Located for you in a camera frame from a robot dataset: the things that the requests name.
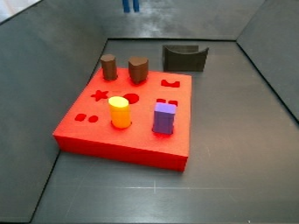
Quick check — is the blue two-pronged block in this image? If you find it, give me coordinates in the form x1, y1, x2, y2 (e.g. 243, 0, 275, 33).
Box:
121, 0, 140, 13

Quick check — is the red shape-sorting board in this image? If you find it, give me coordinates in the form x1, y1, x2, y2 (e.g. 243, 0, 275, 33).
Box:
53, 68, 192, 172

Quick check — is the purple rectangular peg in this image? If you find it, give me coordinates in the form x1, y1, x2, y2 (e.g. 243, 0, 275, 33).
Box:
153, 102, 176, 135

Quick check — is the yellow cylinder peg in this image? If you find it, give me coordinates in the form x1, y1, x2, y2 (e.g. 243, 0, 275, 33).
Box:
108, 96, 130, 129

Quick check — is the brown heart-shaped peg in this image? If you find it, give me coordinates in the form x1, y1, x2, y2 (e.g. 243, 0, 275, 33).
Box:
128, 56, 148, 84

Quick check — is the brown hexagonal peg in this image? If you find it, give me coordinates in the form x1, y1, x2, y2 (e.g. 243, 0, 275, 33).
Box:
100, 54, 117, 81

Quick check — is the black curved holder stand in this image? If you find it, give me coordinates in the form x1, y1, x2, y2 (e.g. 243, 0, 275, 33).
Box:
163, 45, 209, 72

